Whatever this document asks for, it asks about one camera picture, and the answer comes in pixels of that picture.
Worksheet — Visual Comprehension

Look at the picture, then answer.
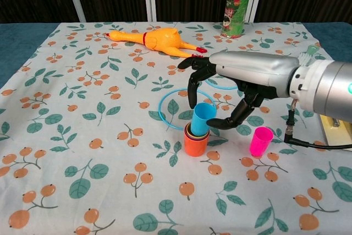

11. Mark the large light blue ring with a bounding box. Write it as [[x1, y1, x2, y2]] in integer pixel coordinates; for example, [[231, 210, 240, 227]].
[[158, 88, 217, 132]]

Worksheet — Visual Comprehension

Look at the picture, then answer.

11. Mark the green chips can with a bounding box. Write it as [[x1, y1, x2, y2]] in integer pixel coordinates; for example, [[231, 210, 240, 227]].
[[221, 0, 255, 39]]

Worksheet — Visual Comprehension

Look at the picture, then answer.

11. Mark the orange plastic cup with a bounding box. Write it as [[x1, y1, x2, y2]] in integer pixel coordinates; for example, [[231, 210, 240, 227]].
[[183, 124, 210, 157]]

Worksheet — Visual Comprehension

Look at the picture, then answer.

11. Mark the light blue plastic cup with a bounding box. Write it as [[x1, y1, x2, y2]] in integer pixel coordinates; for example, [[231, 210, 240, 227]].
[[191, 102, 217, 136]]

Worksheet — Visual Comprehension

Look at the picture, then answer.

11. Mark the light green comb brush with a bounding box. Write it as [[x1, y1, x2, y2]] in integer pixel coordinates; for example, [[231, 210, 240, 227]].
[[299, 44, 321, 65]]

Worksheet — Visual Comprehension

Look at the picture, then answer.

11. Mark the razor in yellow blister pack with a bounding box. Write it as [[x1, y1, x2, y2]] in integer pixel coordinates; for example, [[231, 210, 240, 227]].
[[320, 115, 352, 149]]

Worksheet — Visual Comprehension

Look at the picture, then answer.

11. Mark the pink plastic cup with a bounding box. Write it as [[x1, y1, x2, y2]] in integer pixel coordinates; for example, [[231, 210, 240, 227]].
[[249, 126, 274, 157]]

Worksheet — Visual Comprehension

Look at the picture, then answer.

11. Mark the dark blue plastic cup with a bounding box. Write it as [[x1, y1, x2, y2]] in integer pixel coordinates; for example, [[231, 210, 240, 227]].
[[184, 127, 210, 141]]

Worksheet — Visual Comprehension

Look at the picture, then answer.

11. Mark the floral leaf print tablecloth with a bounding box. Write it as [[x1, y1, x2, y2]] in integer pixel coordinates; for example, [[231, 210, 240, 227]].
[[0, 21, 352, 235]]

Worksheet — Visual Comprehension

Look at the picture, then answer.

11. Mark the yellow rubber chicken toy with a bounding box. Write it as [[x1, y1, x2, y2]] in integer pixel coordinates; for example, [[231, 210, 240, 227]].
[[106, 27, 207, 59]]

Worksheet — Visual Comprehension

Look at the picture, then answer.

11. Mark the yellow plastic cup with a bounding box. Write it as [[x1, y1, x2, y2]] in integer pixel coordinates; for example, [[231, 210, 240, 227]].
[[185, 123, 210, 139]]

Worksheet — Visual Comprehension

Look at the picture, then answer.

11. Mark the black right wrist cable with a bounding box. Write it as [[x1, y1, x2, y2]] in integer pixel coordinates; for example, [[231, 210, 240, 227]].
[[283, 99, 352, 150]]

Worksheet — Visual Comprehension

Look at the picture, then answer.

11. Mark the teal table cover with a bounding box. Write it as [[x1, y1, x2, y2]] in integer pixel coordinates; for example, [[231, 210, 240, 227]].
[[0, 21, 352, 87]]

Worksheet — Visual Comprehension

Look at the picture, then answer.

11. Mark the small light blue ring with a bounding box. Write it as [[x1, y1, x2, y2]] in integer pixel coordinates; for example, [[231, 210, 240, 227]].
[[205, 78, 239, 90]]

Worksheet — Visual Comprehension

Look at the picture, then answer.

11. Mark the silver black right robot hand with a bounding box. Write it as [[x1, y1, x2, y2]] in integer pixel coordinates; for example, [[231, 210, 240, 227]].
[[178, 51, 300, 131]]

